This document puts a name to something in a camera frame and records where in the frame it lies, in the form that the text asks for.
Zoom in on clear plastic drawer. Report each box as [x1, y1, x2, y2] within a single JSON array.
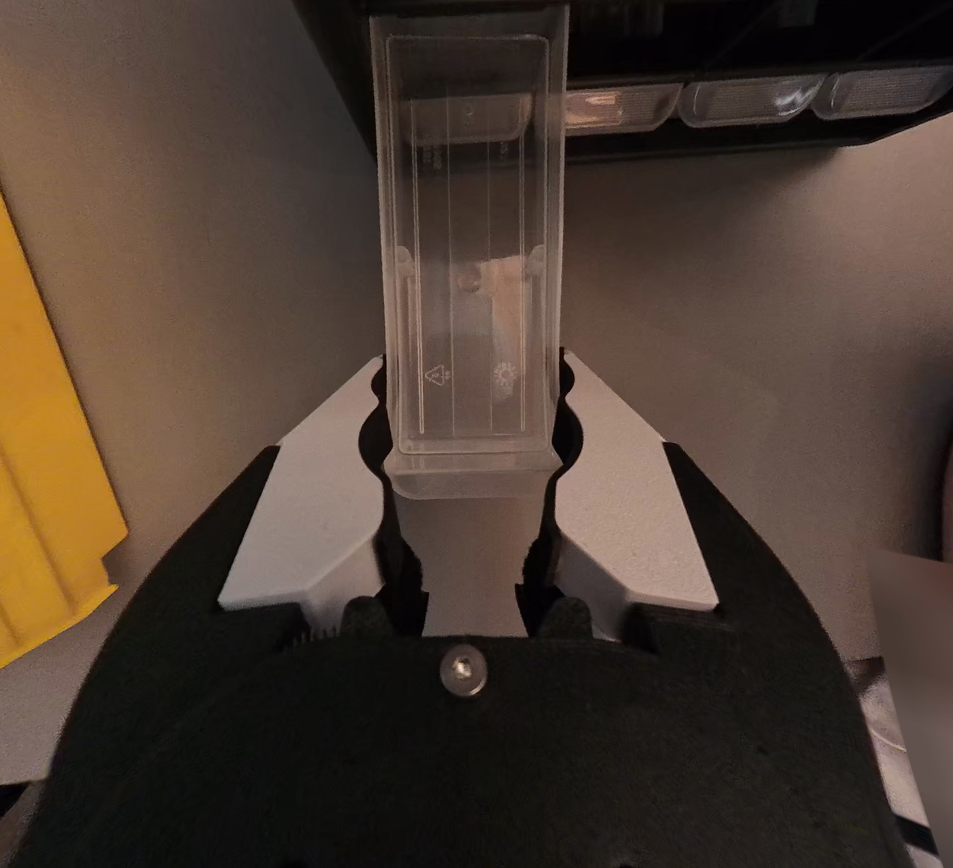
[[368, 7, 570, 500]]

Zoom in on black drawer cabinet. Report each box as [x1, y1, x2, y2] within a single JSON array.
[[249, 0, 953, 165]]

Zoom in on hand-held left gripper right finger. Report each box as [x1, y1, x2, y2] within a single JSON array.
[[517, 348, 720, 640]]

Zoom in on yellow plastic bin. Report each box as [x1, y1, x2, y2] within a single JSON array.
[[0, 190, 129, 668]]

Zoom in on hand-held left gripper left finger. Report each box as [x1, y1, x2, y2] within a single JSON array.
[[218, 353, 424, 638]]

